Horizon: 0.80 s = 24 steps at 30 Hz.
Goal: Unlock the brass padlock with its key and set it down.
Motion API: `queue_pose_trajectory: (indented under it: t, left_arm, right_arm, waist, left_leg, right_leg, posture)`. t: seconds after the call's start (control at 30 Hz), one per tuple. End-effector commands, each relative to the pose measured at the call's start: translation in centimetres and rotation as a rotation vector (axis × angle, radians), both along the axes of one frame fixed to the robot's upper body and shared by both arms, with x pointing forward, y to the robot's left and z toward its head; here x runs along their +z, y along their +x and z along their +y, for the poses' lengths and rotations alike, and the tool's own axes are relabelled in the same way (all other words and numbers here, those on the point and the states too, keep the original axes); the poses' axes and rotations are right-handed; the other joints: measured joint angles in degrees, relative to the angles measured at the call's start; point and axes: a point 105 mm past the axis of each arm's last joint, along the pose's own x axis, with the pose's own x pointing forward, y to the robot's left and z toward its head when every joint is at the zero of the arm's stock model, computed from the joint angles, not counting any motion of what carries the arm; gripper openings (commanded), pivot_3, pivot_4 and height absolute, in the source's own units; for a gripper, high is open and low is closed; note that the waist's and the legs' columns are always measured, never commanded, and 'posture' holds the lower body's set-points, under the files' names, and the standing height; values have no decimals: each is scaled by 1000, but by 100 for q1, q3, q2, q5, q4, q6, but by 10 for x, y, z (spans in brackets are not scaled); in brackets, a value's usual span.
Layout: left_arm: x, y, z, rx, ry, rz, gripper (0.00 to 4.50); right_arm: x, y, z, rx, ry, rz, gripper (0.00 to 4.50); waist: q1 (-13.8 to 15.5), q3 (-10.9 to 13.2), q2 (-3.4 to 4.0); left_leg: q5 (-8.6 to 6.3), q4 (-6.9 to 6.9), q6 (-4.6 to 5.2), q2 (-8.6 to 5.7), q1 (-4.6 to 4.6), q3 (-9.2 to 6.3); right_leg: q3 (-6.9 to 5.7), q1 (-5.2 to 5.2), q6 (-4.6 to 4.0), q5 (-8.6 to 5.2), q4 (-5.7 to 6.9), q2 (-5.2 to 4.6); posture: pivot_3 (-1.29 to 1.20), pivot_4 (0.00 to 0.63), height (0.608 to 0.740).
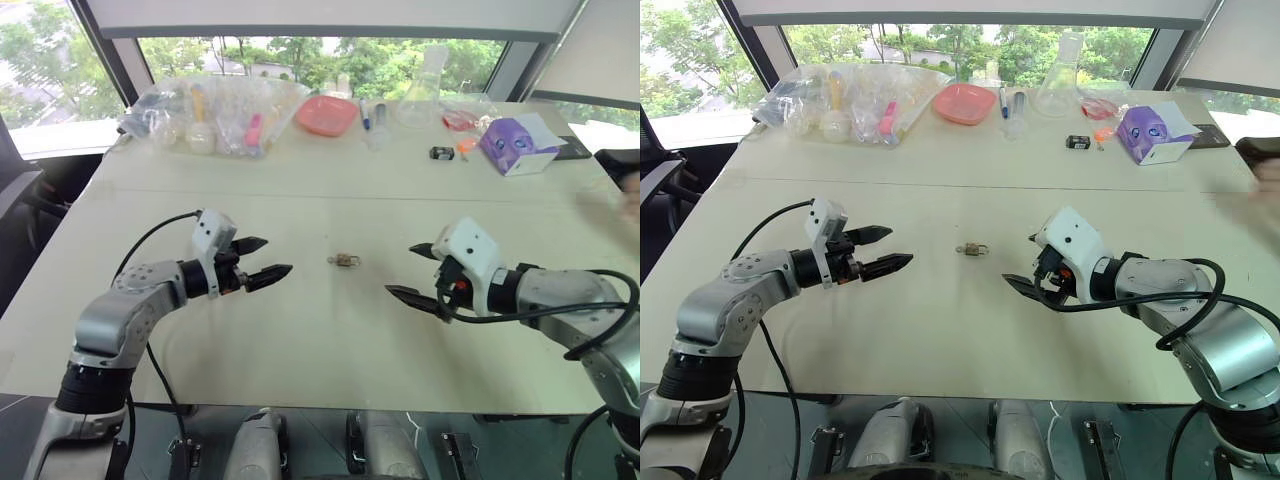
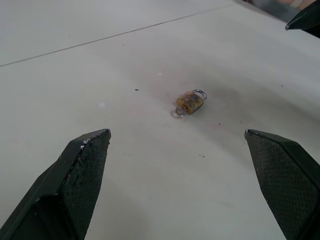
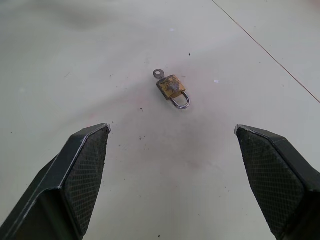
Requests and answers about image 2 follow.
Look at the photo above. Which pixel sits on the small brass padlock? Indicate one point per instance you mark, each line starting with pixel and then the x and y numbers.
pixel 191 101

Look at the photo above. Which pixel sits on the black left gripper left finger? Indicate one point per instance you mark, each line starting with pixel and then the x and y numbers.
pixel 75 185

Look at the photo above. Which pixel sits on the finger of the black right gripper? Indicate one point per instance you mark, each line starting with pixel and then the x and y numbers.
pixel 306 18

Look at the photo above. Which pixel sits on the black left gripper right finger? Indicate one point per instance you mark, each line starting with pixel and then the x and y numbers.
pixel 287 182

